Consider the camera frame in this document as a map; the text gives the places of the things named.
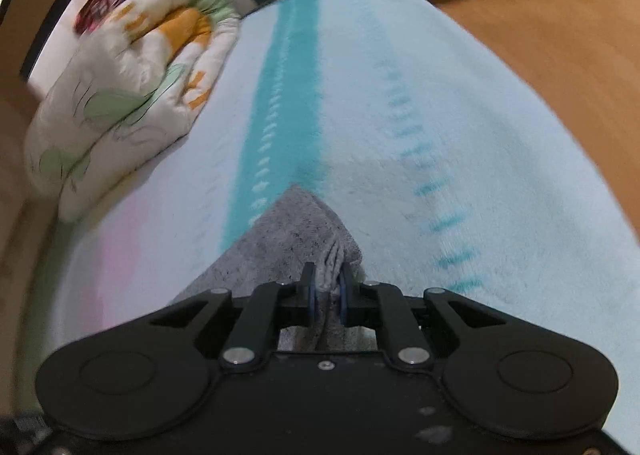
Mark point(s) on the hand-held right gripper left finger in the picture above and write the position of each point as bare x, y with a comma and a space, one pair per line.
306, 300

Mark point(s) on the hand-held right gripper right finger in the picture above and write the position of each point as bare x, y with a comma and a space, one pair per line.
350, 302

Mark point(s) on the grey pants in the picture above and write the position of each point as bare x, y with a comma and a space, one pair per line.
280, 245

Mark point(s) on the mint striped bed blanket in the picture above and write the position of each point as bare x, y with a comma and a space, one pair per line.
450, 135

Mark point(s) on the leaf print folded quilt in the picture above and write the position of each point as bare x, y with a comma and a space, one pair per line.
125, 100

